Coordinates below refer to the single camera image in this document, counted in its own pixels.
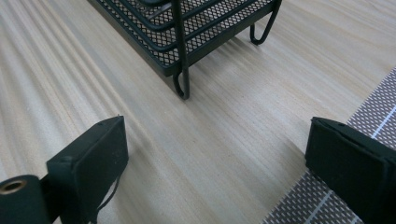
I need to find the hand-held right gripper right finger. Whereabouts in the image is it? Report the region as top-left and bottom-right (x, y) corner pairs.
(304, 116), (396, 224)

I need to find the black metal mesh rack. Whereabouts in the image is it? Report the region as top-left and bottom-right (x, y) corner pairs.
(88, 0), (284, 101)

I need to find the brown woven placemat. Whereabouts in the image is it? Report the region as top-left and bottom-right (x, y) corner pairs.
(261, 66), (396, 224)

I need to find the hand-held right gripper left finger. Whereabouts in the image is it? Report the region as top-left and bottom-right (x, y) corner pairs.
(46, 115), (130, 224)

